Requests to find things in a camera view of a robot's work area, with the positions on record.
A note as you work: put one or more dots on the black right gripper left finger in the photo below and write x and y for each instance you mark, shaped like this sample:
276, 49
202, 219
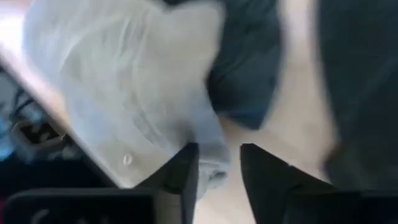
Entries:
174, 186

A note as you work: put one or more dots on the beige baseball cap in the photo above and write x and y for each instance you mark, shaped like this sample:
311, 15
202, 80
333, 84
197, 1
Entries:
124, 77

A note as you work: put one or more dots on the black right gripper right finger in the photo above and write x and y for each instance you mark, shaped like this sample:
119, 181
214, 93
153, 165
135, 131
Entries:
273, 193

